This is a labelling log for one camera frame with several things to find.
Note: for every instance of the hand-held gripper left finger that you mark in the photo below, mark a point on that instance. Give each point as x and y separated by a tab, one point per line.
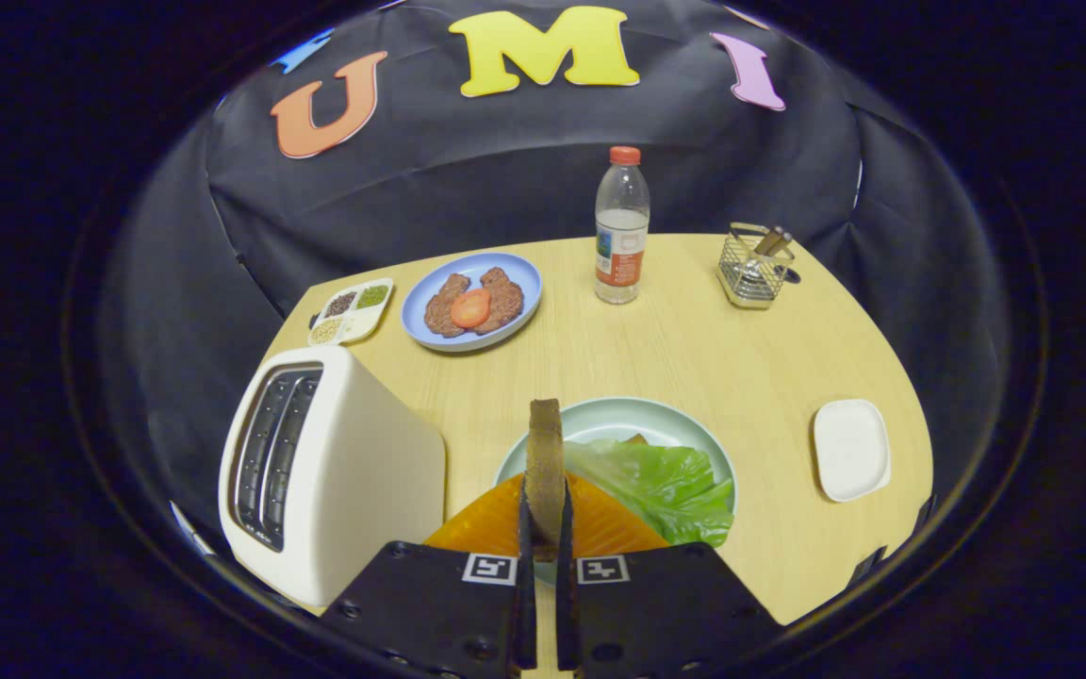
526	613

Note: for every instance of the clear plastic bottle red cap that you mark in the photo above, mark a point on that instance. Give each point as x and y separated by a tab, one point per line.
620	245

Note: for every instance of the white square plate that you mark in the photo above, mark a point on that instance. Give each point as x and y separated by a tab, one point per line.
849	448

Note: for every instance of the brown meat patty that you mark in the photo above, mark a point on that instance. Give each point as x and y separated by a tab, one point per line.
505	297
439	311

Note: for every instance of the white toaster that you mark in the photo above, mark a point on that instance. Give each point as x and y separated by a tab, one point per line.
364	471

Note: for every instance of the red tomato slice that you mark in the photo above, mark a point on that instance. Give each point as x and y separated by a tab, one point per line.
470	308

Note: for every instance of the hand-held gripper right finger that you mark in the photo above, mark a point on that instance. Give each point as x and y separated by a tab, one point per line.
566	613

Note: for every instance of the pale green round plate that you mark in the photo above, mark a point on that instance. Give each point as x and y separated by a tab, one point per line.
618	415

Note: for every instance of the green lettuce leaf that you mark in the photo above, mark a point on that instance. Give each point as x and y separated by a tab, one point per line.
666	486

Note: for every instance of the blue plate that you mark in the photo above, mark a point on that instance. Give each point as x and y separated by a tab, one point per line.
414	311

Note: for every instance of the white sectioned dish with seeds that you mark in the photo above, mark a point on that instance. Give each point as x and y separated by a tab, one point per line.
364	325

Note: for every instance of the round brown bread slice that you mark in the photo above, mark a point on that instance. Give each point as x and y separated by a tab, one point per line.
545	471

